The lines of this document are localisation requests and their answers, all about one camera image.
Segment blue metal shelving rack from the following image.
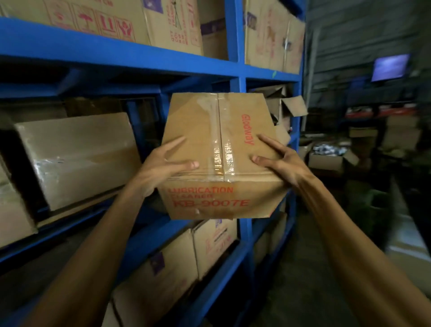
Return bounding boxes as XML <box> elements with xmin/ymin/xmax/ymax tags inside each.
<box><xmin>0</xmin><ymin>0</ymin><xmax>307</xmax><ymax>327</ymax></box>

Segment open box of white items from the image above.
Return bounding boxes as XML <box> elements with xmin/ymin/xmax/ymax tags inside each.
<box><xmin>307</xmin><ymin>141</ymin><xmax>360</xmax><ymax>173</ymax></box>

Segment red lettered cardboard box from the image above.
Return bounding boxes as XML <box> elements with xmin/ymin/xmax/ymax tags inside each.
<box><xmin>157</xmin><ymin>93</ymin><xmax>292</xmax><ymax>221</ymax></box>

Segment person's right hand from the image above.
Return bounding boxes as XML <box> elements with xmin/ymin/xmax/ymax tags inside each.
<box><xmin>251</xmin><ymin>133</ymin><xmax>319</xmax><ymax>196</ymax></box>

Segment person's right forearm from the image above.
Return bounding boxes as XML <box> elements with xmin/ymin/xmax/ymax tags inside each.
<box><xmin>298</xmin><ymin>178</ymin><xmax>431</xmax><ymax>327</ymax></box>

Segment wall monitor screen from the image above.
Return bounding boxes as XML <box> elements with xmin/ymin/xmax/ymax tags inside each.
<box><xmin>371</xmin><ymin>53</ymin><xmax>411</xmax><ymax>83</ymax></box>

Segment person's left hand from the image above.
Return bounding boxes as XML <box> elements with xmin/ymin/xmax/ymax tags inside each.
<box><xmin>129</xmin><ymin>136</ymin><xmax>200</xmax><ymax>200</ymax></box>

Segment row of top-shelf cartons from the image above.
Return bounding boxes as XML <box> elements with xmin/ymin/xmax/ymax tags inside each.
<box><xmin>0</xmin><ymin>0</ymin><xmax>309</xmax><ymax>327</ymax></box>

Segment person's left forearm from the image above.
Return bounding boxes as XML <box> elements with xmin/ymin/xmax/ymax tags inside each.
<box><xmin>23</xmin><ymin>180</ymin><xmax>157</xmax><ymax>327</ymax></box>

